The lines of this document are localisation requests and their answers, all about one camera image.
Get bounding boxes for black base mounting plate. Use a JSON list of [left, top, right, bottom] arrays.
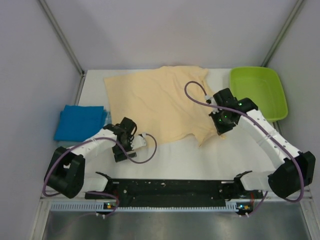
[[84, 177, 265, 207]]

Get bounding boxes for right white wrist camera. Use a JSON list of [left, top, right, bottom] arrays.
[[204, 94, 216, 105]]

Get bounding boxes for beige t shirt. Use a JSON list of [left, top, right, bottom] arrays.
[[104, 66, 218, 145]]

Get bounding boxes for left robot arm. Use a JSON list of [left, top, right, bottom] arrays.
[[42, 117, 138, 199]]

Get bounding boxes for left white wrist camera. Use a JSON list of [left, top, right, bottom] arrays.
[[130, 132, 147, 150]]

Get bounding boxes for grey slotted cable duct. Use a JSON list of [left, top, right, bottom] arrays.
[[50, 202, 252, 213]]

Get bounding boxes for green plastic bin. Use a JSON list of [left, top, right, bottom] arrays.
[[229, 66, 288, 123]]

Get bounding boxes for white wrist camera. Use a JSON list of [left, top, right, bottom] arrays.
[[204, 94, 216, 105], [130, 132, 147, 150]]

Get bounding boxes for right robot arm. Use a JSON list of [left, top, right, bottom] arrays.
[[205, 88, 316, 199]]

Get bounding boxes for aluminium frame rail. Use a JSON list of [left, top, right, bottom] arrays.
[[39, 181, 314, 203]]

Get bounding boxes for folded blue t shirt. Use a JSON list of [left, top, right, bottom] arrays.
[[53, 104, 106, 142]]

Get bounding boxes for folded light blue striped shirt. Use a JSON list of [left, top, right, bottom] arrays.
[[56, 108, 112, 148]]

